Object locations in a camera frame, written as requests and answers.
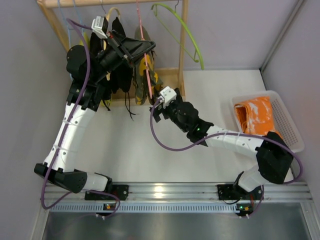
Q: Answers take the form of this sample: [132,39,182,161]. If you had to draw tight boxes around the pink wire hanger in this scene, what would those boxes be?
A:
[135,0,153,99]

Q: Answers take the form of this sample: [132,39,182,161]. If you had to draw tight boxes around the camouflage trousers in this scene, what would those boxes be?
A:
[132,24,165,106]

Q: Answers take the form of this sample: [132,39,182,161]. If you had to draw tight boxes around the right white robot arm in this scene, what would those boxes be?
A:
[150,86,294,200]

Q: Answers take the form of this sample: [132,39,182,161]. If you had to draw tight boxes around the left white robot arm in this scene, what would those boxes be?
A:
[34,30,156,193]

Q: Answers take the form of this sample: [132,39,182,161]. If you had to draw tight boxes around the cream wooden hanger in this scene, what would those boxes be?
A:
[101,7,121,81]

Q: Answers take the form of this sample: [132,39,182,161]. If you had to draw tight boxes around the black trousers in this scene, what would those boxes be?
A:
[110,17,136,120]

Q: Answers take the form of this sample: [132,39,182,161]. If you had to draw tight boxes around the green plastic hanger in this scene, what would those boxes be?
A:
[150,0,205,71]

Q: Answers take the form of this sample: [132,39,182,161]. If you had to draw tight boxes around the yellow garment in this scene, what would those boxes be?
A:
[79,32,111,111]

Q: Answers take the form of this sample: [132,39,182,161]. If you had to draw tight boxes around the wooden clothes rack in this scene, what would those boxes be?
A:
[36,0,186,96]

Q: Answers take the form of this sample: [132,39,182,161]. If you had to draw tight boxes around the orange white cloth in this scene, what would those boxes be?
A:
[233,96,283,138]

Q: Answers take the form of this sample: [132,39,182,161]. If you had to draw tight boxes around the white plastic basket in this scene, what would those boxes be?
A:
[229,90,305,153]

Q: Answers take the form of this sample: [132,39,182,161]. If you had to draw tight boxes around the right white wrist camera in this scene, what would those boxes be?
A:
[159,86,177,109]

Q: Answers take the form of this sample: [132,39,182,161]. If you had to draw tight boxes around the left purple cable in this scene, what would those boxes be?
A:
[40,17,121,218]

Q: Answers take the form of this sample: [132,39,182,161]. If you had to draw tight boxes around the purple cable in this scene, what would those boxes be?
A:
[40,17,121,218]
[149,97,304,218]

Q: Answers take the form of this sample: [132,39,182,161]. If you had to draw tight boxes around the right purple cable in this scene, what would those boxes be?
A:
[149,97,304,218]

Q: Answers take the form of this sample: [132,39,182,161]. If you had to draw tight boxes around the aluminium mounting rail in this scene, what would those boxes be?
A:
[41,181,313,204]

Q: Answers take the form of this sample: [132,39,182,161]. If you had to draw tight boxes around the grey slotted cable duct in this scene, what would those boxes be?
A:
[50,201,253,214]

